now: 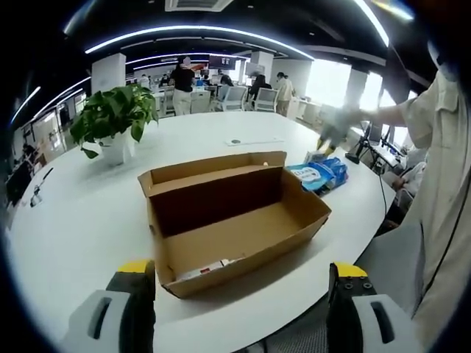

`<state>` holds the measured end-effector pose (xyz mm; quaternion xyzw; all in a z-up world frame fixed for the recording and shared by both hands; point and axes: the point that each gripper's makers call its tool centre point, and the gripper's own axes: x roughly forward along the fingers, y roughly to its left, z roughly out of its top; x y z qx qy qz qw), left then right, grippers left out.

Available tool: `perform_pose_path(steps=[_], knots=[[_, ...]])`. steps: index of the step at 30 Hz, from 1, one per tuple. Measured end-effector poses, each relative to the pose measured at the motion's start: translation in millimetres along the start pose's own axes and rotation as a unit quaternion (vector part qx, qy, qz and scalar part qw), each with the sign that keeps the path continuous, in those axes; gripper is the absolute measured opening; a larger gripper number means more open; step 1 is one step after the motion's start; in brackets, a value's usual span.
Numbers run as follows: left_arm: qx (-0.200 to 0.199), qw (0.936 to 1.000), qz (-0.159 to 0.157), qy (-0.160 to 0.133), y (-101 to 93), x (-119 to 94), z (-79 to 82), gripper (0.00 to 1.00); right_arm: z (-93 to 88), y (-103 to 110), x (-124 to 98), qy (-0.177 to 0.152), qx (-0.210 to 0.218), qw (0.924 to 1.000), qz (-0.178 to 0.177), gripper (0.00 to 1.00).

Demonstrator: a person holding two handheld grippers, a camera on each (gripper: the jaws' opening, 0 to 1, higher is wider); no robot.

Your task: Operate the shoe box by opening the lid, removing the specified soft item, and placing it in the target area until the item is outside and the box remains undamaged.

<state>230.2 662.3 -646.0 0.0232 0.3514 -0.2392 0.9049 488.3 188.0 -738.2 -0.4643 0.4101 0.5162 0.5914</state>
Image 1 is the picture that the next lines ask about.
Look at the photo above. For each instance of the green potted plant white pot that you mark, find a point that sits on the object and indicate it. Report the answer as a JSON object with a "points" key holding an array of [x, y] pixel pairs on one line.
{"points": [[114, 114]]}

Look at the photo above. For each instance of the curved ceiling light strip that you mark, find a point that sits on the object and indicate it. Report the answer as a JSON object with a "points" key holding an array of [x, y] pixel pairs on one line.
{"points": [[375, 22], [191, 28]]}

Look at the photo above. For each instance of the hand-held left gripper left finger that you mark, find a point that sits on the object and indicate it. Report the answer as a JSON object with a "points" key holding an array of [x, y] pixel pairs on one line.
{"points": [[129, 312]]}

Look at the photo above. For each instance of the blue white-label soft wipes pack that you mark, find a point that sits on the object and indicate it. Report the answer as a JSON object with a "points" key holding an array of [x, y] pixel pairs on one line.
{"points": [[307, 176]]}

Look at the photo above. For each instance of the computer monitor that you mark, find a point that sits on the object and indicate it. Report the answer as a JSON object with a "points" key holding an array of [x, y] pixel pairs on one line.
{"points": [[375, 133]]}

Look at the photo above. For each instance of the black pen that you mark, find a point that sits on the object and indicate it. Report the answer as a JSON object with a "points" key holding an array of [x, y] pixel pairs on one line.
{"points": [[48, 174]]}

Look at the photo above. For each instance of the ceiling air conditioner vent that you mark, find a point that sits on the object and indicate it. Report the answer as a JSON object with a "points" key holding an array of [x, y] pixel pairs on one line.
{"points": [[198, 4]]}

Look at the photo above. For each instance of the grey mesh office chair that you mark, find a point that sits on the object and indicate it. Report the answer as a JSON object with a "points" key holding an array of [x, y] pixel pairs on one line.
{"points": [[390, 264]]}

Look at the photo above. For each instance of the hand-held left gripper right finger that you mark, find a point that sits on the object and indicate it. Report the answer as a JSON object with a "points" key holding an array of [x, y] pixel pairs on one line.
{"points": [[349, 316]]}

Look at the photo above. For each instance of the black desk clamp stand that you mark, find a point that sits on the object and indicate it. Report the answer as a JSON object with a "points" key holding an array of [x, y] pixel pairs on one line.
{"points": [[352, 158]]}

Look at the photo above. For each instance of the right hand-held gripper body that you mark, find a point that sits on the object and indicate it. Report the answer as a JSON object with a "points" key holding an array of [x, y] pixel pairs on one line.
{"points": [[340, 123]]}

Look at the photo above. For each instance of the brown cardboard shoe box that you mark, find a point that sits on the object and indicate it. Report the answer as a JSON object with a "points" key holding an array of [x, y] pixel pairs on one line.
{"points": [[221, 228]]}

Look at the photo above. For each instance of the white paper sheet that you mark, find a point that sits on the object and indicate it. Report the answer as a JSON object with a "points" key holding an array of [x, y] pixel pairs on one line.
{"points": [[36, 196]]}

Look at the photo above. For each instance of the white mesh office chair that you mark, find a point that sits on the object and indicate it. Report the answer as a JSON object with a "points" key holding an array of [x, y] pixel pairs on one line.
{"points": [[265, 99], [232, 97]]}

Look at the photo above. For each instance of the small white box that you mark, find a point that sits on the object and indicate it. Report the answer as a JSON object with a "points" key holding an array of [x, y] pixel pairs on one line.
{"points": [[230, 261]]}

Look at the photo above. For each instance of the small blue soft pack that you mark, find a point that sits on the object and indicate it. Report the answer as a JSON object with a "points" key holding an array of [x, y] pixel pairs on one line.
{"points": [[336, 171]]}

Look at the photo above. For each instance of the wall display screen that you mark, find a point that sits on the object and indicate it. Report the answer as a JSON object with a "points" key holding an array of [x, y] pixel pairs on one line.
{"points": [[222, 61]]}

